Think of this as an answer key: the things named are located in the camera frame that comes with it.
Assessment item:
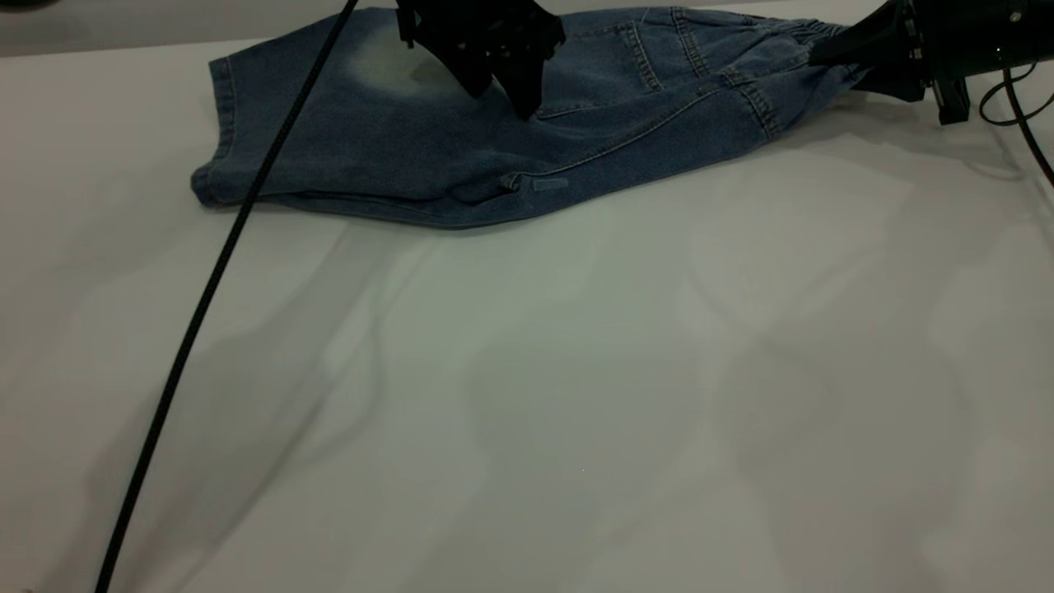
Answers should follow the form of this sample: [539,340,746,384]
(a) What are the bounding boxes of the white tablecloth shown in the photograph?
[0,0,1054,593]

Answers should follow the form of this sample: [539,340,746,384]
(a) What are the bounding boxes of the blue denim shorts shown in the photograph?
[191,4,865,230]

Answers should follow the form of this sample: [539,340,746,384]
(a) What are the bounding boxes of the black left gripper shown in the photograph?
[397,0,567,120]

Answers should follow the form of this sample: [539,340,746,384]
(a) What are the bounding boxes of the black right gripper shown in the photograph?
[811,0,1001,102]

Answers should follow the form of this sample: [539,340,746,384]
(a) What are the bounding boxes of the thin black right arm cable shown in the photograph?
[978,64,1054,186]

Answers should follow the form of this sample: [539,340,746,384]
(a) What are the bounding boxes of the black braided cable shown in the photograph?
[95,0,361,593]

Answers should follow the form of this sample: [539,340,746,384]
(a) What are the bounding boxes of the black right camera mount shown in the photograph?
[935,78,972,126]

